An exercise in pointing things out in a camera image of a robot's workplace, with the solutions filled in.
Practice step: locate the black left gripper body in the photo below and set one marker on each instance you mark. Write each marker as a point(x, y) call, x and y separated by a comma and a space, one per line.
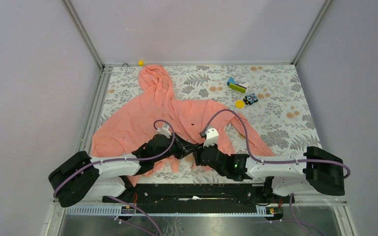
point(175, 148)

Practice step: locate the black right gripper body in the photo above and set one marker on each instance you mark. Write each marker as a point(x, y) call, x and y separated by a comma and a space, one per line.
point(222, 172)

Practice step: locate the salmon pink hooded jacket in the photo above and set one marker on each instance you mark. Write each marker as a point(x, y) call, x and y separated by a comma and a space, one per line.
point(132, 125)

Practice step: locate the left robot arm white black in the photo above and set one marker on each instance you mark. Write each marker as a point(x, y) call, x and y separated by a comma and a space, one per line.
point(76, 178)

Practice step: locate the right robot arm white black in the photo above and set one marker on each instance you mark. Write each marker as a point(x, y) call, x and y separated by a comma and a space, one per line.
point(316, 169)

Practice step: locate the small yellow round object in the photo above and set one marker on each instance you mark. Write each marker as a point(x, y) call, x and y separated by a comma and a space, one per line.
point(239, 104)

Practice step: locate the black blue patterned toy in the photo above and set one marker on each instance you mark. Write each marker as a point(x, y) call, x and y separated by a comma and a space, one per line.
point(250, 99)

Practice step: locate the blue green white box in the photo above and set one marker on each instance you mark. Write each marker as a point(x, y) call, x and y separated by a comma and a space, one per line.
point(242, 88)

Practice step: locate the floral patterned table mat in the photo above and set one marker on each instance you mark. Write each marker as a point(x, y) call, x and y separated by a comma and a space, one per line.
point(281, 115)

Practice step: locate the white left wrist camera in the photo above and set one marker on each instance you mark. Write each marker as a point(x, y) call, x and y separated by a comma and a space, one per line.
point(165, 130)

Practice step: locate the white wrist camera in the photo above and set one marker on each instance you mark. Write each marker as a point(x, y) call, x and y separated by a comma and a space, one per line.
point(211, 137)
point(165, 130)

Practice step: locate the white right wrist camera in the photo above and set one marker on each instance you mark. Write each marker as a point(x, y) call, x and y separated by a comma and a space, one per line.
point(211, 137)

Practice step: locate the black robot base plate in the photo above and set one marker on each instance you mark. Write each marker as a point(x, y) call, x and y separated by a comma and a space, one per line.
point(199, 196)

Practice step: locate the white slotted cable duct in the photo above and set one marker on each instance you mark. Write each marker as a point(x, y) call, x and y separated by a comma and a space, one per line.
point(122, 210)

